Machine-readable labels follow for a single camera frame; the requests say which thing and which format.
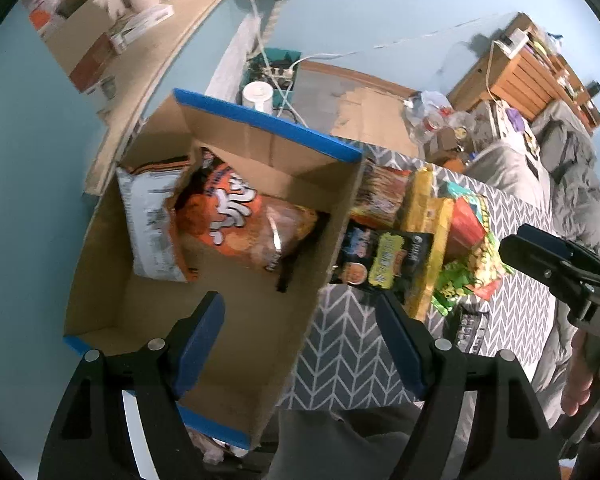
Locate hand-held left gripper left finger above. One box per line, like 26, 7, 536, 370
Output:
37, 291, 227, 480

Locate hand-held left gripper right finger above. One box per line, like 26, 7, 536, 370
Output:
375, 292, 563, 480

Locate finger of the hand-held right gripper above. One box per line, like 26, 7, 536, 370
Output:
498, 236, 588, 295
516, 224, 600, 275

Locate blue-edged cardboard box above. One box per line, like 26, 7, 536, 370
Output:
62, 87, 366, 453

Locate yellow snack packet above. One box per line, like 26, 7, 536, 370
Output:
402, 197, 456, 319
399, 165, 438, 233

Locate teal snack packet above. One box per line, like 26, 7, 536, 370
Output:
437, 180, 488, 211

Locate person's right hand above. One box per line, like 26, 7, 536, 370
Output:
561, 331, 600, 442

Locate grey chevron blanket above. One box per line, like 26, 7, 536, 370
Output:
279, 142, 562, 412

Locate green pea snack packet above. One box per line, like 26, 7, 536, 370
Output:
430, 230, 512, 317

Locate black grey snack packet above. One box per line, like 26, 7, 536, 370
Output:
444, 309, 492, 357

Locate grey duvet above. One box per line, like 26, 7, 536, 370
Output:
466, 99, 600, 411

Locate black yellow-label snack packet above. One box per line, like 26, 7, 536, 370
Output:
329, 225, 437, 294

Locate person's grey pants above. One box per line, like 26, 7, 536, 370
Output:
269, 399, 431, 480

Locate orange snack bag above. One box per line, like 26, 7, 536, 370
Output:
172, 147, 281, 262

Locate white snack bag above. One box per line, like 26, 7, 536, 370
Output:
115, 159, 202, 284

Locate clear brown snack packet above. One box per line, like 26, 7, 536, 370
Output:
252, 195, 322, 275

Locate orange red snack packet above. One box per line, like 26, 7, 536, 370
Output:
350, 159, 414, 229

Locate clear plastic bag clutter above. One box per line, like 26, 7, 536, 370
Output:
404, 90, 477, 147

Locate wooden shelf unit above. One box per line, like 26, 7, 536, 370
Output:
446, 11, 600, 134

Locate flat cardboard sheet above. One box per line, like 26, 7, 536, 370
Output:
330, 86, 422, 157

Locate white humidifier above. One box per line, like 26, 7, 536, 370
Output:
242, 81, 276, 117

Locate wooden desk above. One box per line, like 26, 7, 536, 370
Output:
27, 0, 242, 197

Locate white ribbed panel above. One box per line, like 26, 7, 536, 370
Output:
209, 14, 262, 107

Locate open brown carton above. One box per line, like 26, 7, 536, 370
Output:
44, 0, 127, 93

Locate flat white box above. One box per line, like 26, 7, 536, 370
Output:
109, 4, 175, 47

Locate orange white packet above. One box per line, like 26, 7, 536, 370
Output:
28, 0, 67, 37

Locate thin white wall cord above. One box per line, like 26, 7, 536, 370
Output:
290, 19, 491, 70

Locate white power cable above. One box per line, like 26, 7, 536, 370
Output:
234, 0, 312, 127

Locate beige rope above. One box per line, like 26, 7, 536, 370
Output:
263, 0, 287, 42

